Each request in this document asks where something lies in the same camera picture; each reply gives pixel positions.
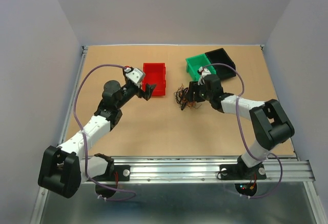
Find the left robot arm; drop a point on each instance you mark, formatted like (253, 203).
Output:
(65, 167)

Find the red plastic bin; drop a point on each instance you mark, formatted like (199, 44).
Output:
(155, 74)

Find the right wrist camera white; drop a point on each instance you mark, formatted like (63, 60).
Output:
(203, 72)

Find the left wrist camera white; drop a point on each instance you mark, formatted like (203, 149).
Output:
(135, 75)

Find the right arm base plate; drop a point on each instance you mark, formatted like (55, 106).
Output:
(240, 172)

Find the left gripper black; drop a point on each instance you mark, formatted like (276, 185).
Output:
(145, 95)

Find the aluminium rail frame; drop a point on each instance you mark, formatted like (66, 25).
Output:
(175, 156)

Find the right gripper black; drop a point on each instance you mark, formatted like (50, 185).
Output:
(193, 86)

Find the green plastic bin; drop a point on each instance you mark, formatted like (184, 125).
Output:
(194, 63)

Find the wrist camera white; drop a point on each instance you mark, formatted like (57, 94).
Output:
(203, 72)
(135, 75)

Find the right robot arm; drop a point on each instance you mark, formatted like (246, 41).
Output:
(270, 123)

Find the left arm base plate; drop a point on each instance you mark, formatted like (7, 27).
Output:
(120, 173)

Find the black plastic bin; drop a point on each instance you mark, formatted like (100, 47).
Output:
(219, 56)

